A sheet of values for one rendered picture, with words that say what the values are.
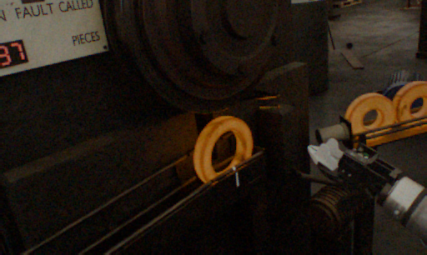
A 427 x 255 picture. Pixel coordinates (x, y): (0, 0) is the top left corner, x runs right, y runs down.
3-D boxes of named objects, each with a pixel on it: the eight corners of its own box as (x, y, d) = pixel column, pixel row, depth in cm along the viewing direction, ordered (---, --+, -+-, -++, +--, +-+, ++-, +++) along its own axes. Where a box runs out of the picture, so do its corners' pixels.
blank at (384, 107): (342, 99, 115) (347, 102, 111) (389, 87, 115) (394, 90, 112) (346, 143, 120) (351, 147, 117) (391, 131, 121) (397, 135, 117)
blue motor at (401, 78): (379, 127, 270) (380, 83, 258) (384, 102, 316) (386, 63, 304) (426, 132, 255) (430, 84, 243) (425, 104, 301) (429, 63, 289)
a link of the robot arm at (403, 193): (413, 210, 80) (393, 232, 74) (392, 197, 83) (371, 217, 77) (430, 181, 75) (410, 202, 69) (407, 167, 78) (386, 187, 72)
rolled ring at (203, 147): (249, 108, 97) (240, 107, 99) (197, 133, 86) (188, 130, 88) (255, 170, 103) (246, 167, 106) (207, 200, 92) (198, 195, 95)
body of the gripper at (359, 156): (357, 139, 84) (408, 167, 77) (346, 167, 89) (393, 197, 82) (339, 152, 80) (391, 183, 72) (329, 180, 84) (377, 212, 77)
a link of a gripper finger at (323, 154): (313, 132, 88) (346, 151, 83) (307, 150, 92) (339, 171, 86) (305, 136, 87) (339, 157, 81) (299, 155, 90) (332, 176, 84)
